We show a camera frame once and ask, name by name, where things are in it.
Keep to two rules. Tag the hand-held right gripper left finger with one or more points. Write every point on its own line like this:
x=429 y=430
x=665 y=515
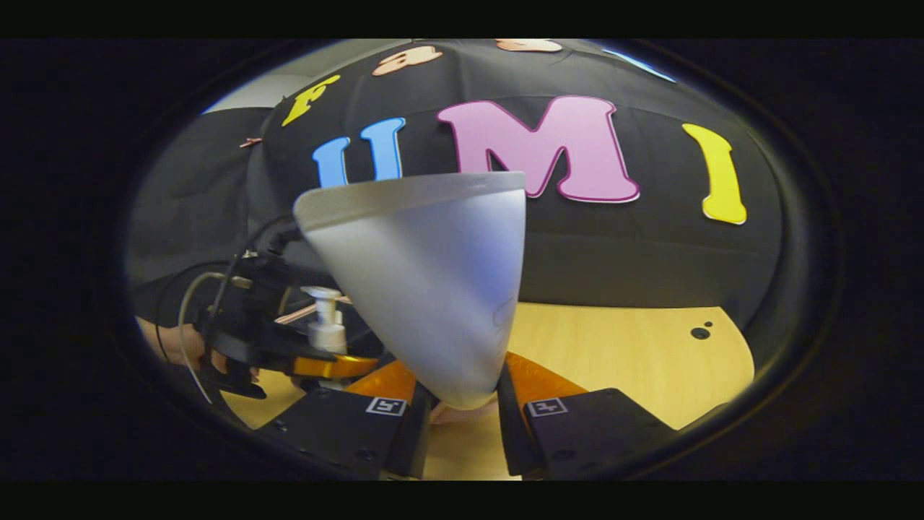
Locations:
x=346 y=426

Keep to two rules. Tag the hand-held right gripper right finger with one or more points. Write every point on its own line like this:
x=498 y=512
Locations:
x=592 y=426

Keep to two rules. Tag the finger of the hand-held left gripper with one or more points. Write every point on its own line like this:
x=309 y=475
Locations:
x=328 y=366

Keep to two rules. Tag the white pump bottle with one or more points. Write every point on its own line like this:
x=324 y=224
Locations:
x=326 y=334

